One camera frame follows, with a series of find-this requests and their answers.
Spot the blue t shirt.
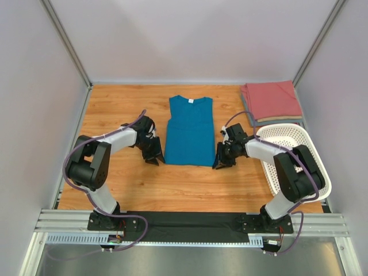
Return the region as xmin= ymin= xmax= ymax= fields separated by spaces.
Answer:
xmin=164 ymin=95 xmax=216 ymax=167

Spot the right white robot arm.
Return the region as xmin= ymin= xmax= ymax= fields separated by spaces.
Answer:
xmin=212 ymin=123 xmax=332 ymax=233

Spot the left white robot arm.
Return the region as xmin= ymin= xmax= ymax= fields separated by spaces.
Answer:
xmin=63 ymin=113 xmax=165 ymax=232

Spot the white perforated basket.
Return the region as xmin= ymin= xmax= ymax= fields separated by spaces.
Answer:
xmin=255 ymin=122 xmax=333 ymax=204

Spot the folded red t shirt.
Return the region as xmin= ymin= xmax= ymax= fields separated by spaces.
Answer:
xmin=240 ymin=80 xmax=302 ymax=119

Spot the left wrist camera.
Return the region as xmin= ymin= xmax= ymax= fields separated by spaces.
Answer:
xmin=145 ymin=124 xmax=156 ymax=139

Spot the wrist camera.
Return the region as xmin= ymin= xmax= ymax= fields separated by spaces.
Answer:
xmin=220 ymin=126 xmax=231 ymax=144
xmin=145 ymin=124 xmax=156 ymax=139

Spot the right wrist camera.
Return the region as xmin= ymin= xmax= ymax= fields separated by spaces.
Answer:
xmin=220 ymin=126 xmax=231 ymax=144

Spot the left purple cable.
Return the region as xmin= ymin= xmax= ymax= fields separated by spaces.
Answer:
xmin=45 ymin=108 xmax=150 ymax=261

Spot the purple cable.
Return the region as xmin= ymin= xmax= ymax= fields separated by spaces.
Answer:
xmin=223 ymin=111 xmax=320 ymax=256
xmin=45 ymin=108 xmax=150 ymax=261

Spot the grey slotted cable duct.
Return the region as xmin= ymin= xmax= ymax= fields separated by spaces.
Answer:
xmin=45 ymin=233 xmax=282 ymax=247

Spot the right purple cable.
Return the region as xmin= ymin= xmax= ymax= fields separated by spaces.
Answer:
xmin=223 ymin=111 xmax=320 ymax=256

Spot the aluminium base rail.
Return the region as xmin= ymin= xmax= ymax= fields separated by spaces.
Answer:
xmin=34 ymin=210 xmax=348 ymax=237

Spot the left aluminium frame post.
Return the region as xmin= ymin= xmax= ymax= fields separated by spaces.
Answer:
xmin=40 ymin=0 xmax=93 ymax=89

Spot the aluminium frame post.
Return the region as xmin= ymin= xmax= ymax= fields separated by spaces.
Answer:
xmin=293 ymin=0 xmax=347 ymax=88
xmin=40 ymin=0 xmax=93 ymax=89

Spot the right aluminium frame post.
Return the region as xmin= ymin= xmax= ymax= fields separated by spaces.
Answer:
xmin=293 ymin=0 xmax=347 ymax=88

